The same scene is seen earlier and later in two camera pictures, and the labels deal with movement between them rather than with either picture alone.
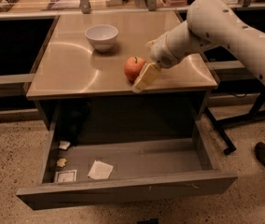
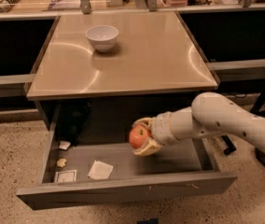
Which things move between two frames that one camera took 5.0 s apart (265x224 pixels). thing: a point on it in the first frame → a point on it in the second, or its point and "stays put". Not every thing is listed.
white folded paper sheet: x=100 y=171 stays put
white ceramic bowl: x=103 y=36 stays put
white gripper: x=160 y=52 → x=161 y=129
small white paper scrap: x=64 y=145 stays put
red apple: x=133 y=67 → x=138 y=136
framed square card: x=67 y=175 stays put
